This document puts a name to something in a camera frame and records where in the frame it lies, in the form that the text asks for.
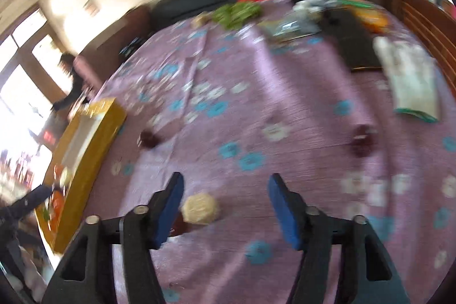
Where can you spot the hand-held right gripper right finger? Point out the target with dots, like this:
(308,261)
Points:
(285,215)

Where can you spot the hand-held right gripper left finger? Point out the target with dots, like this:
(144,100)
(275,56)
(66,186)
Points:
(167,211)

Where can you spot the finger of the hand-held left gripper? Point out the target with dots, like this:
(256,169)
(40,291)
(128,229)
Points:
(35,197)

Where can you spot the wrinkled dried red date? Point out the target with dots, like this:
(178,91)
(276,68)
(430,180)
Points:
(180,225)

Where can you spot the green leaf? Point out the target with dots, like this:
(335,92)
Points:
(45,215)

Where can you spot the orange tangerine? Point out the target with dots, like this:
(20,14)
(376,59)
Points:
(57,169)
(57,205)

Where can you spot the hexagonal peeled sugarcane piece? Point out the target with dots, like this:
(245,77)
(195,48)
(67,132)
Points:
(200,208)

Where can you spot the round peeled sugarcane piece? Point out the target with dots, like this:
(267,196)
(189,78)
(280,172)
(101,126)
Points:
(66,178)

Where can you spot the yellow cardboard box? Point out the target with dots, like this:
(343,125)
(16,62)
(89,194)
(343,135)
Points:
(92,143)

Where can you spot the dark red jujube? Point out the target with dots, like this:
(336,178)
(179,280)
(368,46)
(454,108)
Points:
(148,139)
(363,140)

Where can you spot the purple floral tablecloth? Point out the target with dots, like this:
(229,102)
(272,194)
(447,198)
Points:
(302,104)

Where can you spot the black object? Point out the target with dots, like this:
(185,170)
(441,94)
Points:
(131,44)

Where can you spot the white work glove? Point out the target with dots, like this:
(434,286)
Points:
(409,79)

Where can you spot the black tray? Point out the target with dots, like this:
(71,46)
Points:
(352,40)

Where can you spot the brown upholstered chair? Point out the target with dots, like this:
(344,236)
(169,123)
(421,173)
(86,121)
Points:
(121,29)

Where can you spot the clear plastic bags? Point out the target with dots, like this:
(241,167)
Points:
(294,26)

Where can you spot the small peeled sugarcane piece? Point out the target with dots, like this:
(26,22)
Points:
(202,19)

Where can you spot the green lettuce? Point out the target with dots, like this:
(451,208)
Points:
(237,13)

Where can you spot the orange packet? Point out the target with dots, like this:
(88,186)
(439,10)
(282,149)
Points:
(372,18)

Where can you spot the brown wooden cabinet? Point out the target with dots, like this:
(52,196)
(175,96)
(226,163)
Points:
(427,22)

